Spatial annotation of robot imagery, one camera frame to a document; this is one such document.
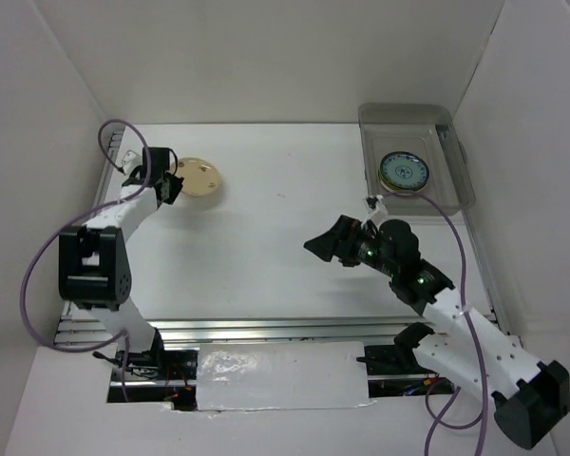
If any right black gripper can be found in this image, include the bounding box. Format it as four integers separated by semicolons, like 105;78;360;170
304;214;398;277

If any cream plate with flowers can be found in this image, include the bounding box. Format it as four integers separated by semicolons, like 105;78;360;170
171;158;222;197

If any blue patterned plate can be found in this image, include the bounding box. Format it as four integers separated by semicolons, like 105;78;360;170
378;151;430;185

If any lime green plate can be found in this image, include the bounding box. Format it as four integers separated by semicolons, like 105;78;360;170
380;180;428;194

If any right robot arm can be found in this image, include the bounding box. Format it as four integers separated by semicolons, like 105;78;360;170
304;216;570;450

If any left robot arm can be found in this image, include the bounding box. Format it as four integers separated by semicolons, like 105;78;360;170
58;147;183;379

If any clear plastic bin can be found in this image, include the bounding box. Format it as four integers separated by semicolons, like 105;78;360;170
358;103;476;217

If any white foil covered panel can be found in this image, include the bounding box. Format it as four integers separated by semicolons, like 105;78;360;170
196;342;371;411

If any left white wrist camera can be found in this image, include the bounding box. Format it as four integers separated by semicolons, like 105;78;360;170
120;149;143;176

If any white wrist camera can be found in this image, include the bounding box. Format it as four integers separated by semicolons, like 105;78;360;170
363;195;389;227
120;149;143;176

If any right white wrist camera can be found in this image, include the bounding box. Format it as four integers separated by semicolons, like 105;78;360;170
363;195;389;227

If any aluminium table frame rail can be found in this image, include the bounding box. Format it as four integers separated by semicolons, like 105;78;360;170
54;123;510;343

